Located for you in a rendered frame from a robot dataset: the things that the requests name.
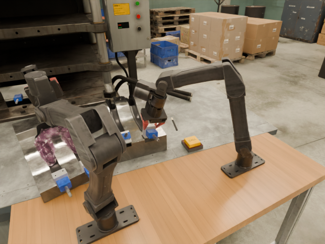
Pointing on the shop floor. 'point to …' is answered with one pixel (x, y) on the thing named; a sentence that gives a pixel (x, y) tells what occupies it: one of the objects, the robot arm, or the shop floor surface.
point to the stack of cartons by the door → (321, 36)
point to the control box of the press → (127, 31)
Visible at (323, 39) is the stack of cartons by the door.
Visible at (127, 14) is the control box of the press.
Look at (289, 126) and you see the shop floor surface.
